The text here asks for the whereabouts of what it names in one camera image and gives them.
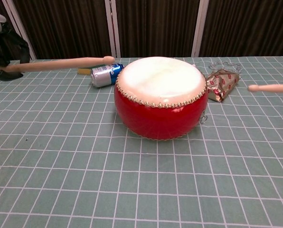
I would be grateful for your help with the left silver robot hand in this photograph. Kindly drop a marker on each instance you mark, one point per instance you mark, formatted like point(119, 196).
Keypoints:
point(3, 45)

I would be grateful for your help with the wooden drumstick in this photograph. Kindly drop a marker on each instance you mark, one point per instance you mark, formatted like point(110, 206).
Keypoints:
point(272, 88)
point(60, 63)

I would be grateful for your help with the red drum with white skin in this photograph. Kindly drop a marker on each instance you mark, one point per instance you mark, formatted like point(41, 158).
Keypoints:
point(160, 118)

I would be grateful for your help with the green grid tablecloth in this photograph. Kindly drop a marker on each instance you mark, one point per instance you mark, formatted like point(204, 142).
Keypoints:
point(141, 190)

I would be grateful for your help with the green and yellow sponge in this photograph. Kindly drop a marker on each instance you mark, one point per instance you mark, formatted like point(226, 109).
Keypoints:
point(84, 70)

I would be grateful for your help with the blue and silver soda can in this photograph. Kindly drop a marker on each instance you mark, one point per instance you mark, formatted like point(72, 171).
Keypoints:
point(102, 76)

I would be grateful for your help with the gold foil snack packet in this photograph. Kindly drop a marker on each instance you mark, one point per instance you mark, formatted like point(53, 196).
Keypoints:
point(221, 83)

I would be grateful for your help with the white partition frame post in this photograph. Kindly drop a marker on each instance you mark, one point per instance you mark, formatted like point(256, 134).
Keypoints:
point(22, 33)
point(199, 31)
point(112, 31)

